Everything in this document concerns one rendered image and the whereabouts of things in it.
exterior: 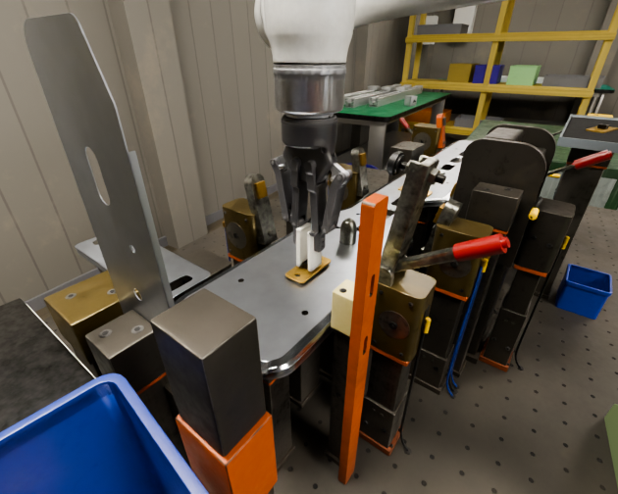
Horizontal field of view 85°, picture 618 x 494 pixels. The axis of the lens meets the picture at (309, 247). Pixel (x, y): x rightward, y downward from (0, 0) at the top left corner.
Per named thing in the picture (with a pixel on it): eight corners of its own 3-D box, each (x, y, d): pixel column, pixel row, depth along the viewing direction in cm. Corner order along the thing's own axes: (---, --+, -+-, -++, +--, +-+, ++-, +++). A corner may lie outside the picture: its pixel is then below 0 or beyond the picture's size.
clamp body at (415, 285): (370, 410, 68) (392, 261, 50) (418, 439, 63) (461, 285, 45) (353, 436, 63) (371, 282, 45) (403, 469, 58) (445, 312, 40)
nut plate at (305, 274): (314, 254, 61) (314, 248, 60) (332, 261, 59) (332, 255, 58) (283, 275, 55) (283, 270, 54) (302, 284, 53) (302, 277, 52)
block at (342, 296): (334, 439, 62) (346, 277, 44) (351, 451, 60) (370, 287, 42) (324, 455, 60) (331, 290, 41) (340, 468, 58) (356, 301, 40)
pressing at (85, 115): (140, 344, 43) (26, 20, 25) (197, 392, 37) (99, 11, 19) (135, 347, 42) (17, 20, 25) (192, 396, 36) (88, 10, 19)
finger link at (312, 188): (319, 155, 49) (328, 156, 48) (324, 226, 54) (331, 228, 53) (302, 161, 46) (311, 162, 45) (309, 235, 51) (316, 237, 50)
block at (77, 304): (164, 424, 65) (108, 268, 47) (190, 450, 60) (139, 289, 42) (124, 460, 59) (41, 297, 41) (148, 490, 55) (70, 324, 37)
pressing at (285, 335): (450, 140, 145) (451, 136, 144) (508, 148, 133) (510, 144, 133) (160, 311, 50) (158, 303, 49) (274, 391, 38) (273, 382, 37)
